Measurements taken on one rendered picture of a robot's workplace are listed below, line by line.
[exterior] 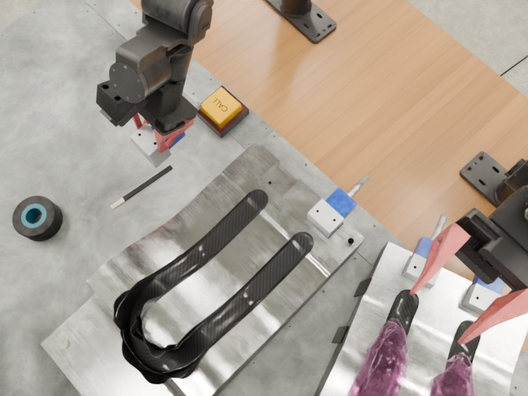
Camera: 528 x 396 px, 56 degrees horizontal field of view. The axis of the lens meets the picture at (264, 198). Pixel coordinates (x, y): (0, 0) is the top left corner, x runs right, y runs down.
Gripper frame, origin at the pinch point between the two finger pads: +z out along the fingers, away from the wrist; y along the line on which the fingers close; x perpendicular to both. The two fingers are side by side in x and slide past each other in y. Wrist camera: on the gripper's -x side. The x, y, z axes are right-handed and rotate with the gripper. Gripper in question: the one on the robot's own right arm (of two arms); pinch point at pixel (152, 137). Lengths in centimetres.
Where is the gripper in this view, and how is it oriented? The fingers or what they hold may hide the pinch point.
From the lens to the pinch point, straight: 85.2
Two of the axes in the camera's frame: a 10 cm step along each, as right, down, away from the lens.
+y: 7.1, 6.7, -2.4
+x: 6.4, -4.5, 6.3
